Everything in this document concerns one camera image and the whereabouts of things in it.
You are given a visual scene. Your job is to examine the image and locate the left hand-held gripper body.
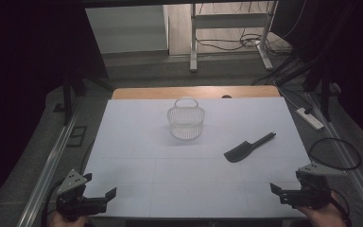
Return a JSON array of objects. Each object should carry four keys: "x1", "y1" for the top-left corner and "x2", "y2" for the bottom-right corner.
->
[{"x1": 56, "y1": 168, "x2": 109, "y2": 221}]

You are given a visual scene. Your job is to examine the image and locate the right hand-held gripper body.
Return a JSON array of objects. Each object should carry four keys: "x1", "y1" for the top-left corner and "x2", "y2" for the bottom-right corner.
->
[{"x1": 279, "y1": 162, "x2": 348, "y2": 210}]

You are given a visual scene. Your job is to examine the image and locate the black plastic spatula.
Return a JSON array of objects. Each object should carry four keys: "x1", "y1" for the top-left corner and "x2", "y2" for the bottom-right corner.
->
[{"x1": 223, "y1": 131, "x2": 278, "y2": 164}]

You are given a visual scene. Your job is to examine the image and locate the white mesh basket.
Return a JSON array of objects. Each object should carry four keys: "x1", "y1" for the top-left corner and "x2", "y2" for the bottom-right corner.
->
[{"x1": 166, "y1": 97, "x2": 206, "y2": 141}]

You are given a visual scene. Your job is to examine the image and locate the person's left hand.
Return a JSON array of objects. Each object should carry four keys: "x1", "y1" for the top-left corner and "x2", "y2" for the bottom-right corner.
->
[{"x1": 48, "y1": 211, "x2": 89, "y2": 227}]

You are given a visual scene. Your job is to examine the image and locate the person's right hand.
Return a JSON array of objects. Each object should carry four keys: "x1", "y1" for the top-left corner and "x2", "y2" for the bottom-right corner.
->
[{"x1": 296, "y1": 191, "x2": 348, "y2": 227}]

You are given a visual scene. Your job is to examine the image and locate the white power strip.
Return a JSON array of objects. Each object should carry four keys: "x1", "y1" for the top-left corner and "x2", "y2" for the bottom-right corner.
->
[{"x1": 296, "y1": 107, "x2": 325, "y2": 131}]

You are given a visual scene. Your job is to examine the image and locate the white table mat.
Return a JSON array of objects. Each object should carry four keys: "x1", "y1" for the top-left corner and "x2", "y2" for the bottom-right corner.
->
[{"x1": 83, "y1": 96, "x2": 312, "y2": 219}]

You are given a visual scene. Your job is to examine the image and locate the black tripod stand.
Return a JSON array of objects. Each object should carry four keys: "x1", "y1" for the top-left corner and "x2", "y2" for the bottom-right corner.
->
[
  {"x1": 302, "y1": 62, "x2": 342, "y2": 123},
  {"x1": 60, "y1": 71, "x2": 115, "y2": 127}
]

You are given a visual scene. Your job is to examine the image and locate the light grey board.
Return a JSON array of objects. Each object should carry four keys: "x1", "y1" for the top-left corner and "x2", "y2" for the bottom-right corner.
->
[{"x1": 84, "y1": 4, "x2": 170, "y2": 55}]

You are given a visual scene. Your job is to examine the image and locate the right hand-held gripper cable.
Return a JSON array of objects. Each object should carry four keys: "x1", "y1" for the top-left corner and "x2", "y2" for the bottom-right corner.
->
[{"x1": 328, "y1": 188, "x2": 352, "y2": 223}]

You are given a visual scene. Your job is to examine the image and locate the aluminium floor rail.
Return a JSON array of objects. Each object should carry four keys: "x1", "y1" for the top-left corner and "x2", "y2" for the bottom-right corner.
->
[
  {"x1": 16, "y1": 94, "x2": 85, "y2": 227},
  {"x1": 305, "y1": 90, "x2": 363, "y2": 227}
]

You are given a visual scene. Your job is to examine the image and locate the black looped cable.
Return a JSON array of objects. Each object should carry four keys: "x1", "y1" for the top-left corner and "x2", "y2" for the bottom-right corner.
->
[{"x1": 307, "y1": 137, "x2": 363, "y2": 171}]

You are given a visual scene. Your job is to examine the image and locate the black plug with cable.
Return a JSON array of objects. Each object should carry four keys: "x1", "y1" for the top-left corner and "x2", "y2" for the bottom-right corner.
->
[{"x1": 273, "y1": 80, "x2": 314, "y2": 115}]

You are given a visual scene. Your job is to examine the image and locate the tangled black floor cables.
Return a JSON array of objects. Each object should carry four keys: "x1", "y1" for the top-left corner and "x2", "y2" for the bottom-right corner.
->
[{"x1": 195, "y1": 0, "x2": 297, "y2": 59}]

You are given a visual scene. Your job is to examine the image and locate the white metal stand frame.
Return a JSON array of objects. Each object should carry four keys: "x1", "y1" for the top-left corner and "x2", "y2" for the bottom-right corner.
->
[{"x1": 189, "y1": 0, "x2": 279, "y2": 73}]

